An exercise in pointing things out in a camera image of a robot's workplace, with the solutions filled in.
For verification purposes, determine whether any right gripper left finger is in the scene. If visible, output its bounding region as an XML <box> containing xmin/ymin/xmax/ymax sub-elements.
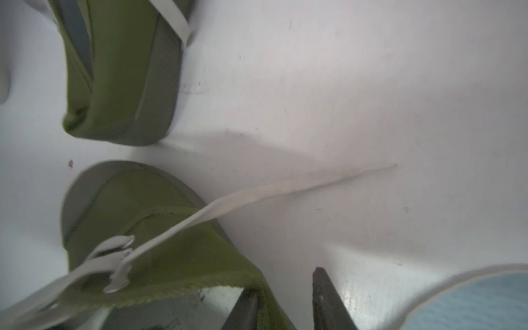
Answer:
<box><xmin>221</xmin><ymin>289</ymin><xmax>259</xmax><ymax>330</ymax></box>

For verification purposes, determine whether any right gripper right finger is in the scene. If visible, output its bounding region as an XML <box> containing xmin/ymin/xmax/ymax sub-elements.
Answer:
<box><xmin>312</xmin><ymin>267</ymin><xmax>358</xmax><ymax>330</ymax></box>

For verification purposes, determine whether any grey-blue insole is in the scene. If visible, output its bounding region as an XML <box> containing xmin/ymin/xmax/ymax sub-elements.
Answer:
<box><xmin>57</xmin><ymin>0</ymin><xmax>93</xmax><ymax>76</ymax></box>
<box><xmin>389</xmin><ymin>263</ymin><xmax>527</xmax><ymax>329</ymax></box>

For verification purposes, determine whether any olive green shoe with laces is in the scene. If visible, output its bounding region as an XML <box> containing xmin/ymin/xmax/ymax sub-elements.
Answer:
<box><xmin>29</xmin><ymin>1</ymin><xmax>195</xmax><ymax>147</ymax></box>

